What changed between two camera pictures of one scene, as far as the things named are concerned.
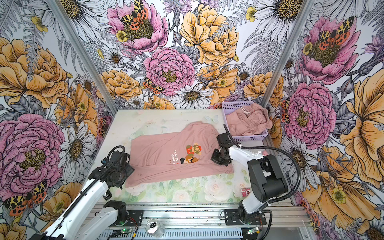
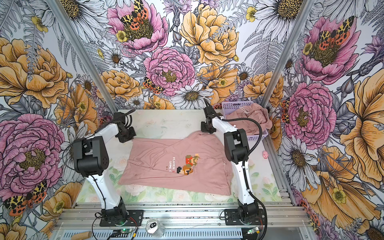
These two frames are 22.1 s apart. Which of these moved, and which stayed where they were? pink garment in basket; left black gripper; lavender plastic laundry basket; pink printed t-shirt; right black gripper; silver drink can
Moved: right black gripper; pink printed t-shirt; left black gripper
Stayed: silver drink can; lavender plastic laundry basket; pink garment in basket
